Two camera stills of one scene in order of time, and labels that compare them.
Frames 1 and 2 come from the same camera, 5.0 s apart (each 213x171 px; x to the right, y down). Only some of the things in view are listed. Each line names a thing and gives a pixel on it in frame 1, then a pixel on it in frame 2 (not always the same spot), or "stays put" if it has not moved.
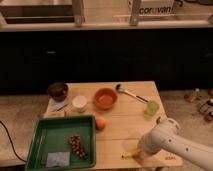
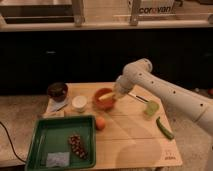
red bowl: x=105 y=98 stays put
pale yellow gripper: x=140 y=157 → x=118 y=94
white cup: x=79 y=103 stays put
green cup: x=152 y=107 stays put
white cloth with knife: x=54 y=106 stays put
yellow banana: x=129 y=153 → x=106 y=96
